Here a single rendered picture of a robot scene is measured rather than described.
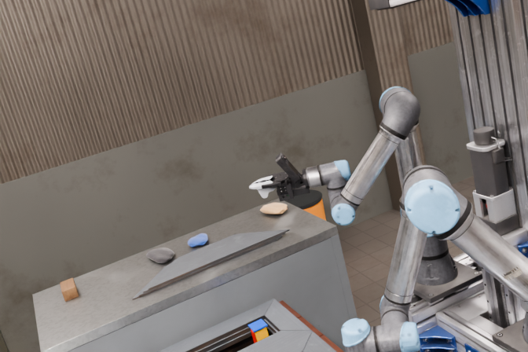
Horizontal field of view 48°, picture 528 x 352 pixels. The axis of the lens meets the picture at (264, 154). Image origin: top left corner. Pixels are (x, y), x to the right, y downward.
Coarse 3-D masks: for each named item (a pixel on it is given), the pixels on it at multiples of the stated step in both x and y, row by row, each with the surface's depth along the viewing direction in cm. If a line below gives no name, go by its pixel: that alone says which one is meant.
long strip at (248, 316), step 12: (252, 312) 244; (264, 312) 242; (216, 324) 242; (228, 324) 239; (240, 324) 237; (192, 336) 237; (204, 336) 235; (216, 336) 233; (168, 348) 233; (180, 348) 231; (192, 348) 229
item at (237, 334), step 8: (256, 320) 239; (264, 320) 240; (240, 328) 236; (248, 328) 237; (272, 328) 233; (224, 336) 234; (232, 336) 234; (240, 336) 235; (248, 336) 237; (208, 344) 231; (216, 344) 232; (224, 344) 233; (232, 344) 234
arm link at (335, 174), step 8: (344, 160) 209; (320, 168) 208; (328, 168) 207; (336, 168) 207; (344, 168) 206; (320, 176) 207; (328, 176) 207; (336, 176) 207; (344, 176) 207; (328, 184) 209; (336, 184) 208; (344, 184) 209
